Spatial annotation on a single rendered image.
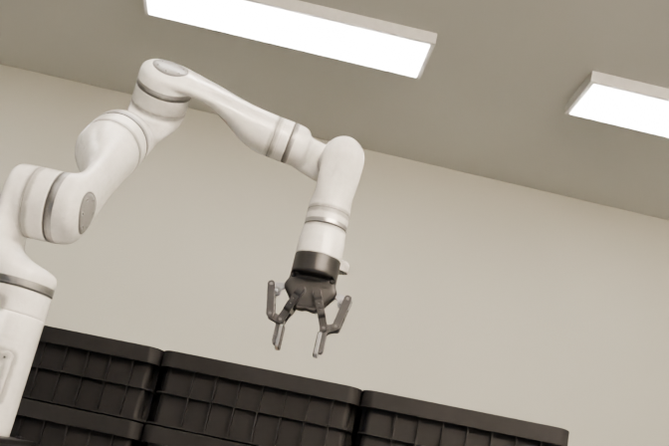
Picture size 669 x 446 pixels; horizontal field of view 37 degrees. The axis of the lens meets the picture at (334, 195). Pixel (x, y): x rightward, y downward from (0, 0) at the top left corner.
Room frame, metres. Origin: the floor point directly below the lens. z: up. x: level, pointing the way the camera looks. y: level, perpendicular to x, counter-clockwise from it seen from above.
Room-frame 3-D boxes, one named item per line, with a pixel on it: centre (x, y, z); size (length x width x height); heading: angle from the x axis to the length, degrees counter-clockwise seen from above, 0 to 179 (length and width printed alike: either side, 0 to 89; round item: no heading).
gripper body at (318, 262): (1.53, 0.00, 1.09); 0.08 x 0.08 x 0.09
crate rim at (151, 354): (1.68, 0.32, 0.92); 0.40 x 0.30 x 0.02; 173
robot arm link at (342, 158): (1.52, 0.00, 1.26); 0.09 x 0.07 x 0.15; 6
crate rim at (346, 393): (1.65, 0.03, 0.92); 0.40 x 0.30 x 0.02; 173
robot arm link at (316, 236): (1.55, 0.00, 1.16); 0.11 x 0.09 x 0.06; 173
